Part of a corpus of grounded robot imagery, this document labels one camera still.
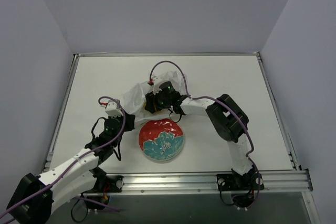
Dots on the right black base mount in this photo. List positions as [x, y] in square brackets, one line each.
[244, 189]

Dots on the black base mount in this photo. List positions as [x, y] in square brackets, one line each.
[103, 185]
[244, 189]

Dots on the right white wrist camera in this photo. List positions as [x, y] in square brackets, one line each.
[156, 81]

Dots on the aluminium front rail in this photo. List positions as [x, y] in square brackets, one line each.
[206, 183]

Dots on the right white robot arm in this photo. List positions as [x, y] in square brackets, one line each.
[227, 118]

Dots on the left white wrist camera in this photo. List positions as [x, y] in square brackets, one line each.
[112, 109]

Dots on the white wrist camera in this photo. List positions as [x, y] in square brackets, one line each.
[156, 81]
[112, 109]

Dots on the red plate blue flower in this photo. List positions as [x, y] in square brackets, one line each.
[161, 140]

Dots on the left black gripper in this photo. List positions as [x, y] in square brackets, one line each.
[128, 121]

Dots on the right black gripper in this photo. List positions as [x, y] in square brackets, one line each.
[149, 102]

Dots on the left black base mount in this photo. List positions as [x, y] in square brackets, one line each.
[103, 185]

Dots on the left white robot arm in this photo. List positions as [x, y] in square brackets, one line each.
[38, 196]

